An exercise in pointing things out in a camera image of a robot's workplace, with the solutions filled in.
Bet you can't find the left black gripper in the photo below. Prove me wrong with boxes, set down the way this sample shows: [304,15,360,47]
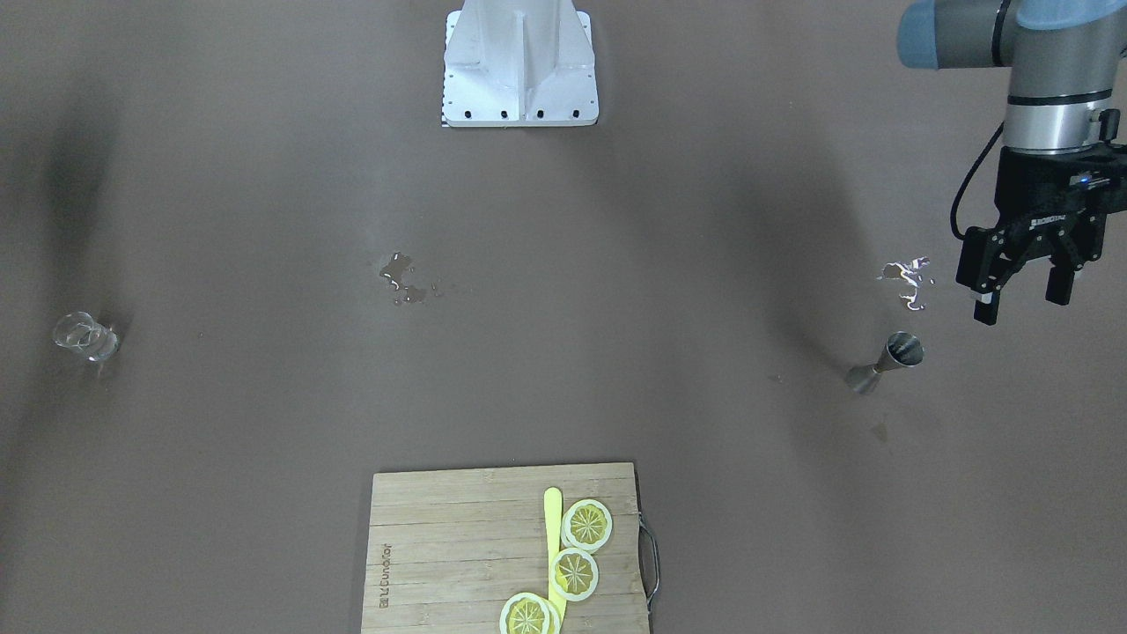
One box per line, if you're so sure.
[955,145,1126,325]

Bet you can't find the steel double jigger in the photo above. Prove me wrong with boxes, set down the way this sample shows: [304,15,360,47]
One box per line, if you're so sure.
[845,330,925,394]

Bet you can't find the clear glass shaker cup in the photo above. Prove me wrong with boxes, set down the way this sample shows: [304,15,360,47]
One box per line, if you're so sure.
[52,312,119,364]

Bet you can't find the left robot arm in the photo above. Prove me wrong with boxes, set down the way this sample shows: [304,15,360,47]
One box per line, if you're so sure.
[897,1,1126,325]

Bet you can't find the upper lemon slice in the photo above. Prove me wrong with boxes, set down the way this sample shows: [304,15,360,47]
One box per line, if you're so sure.
[561,498,615,554]

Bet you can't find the lemon slice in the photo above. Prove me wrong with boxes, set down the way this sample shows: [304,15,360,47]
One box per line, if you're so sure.
[561,498,615,554]
[497,593,561,634]
[548,550,600,602]

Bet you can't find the yellow plastic knife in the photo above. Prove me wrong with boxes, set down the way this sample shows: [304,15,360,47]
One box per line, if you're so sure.
[542,486,567,633]

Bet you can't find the middle lemon slice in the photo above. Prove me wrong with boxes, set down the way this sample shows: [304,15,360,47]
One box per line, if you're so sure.
[548,550,600,602]

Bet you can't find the lower lemon slice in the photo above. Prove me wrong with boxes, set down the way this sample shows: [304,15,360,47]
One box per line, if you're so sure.
[497,593,561,634]

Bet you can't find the bamboo cutting board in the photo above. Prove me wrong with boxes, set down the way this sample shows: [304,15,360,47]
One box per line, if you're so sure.
[360,462,653,633]

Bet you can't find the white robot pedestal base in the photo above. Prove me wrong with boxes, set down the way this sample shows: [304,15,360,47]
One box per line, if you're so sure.
[440,1,600,130]

